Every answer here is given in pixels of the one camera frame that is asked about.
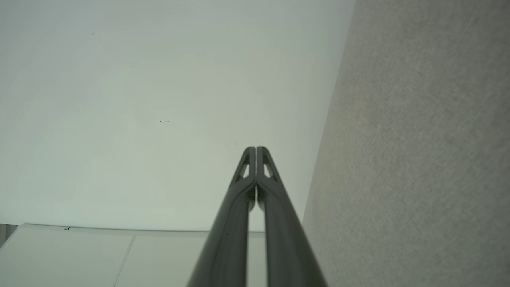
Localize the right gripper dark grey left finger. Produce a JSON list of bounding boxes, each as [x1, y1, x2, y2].
[[187, 147, 257, 287]]

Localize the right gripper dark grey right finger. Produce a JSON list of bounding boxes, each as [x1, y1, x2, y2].
[[256, 146, 328, 287]]

